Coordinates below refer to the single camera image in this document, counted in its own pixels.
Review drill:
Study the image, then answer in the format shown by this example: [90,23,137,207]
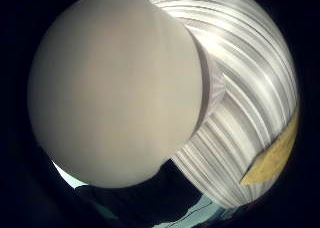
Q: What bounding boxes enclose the yellow board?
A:
[239,110,299,186]

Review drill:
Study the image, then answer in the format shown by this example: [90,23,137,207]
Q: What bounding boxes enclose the white slatted blinds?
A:
[146,0,299,210]

